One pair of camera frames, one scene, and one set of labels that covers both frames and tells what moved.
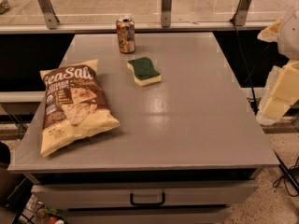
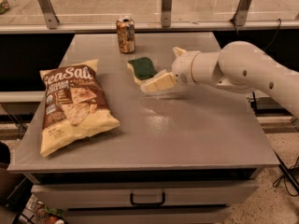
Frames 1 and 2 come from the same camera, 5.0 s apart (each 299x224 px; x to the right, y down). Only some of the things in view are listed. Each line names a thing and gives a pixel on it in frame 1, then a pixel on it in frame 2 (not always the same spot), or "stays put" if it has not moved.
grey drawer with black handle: x=147 y=195 stays put
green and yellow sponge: x=143 y=71 stays put
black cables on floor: x=291 y=176 stays put
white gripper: x=290 y=35 -> x=182 y=67
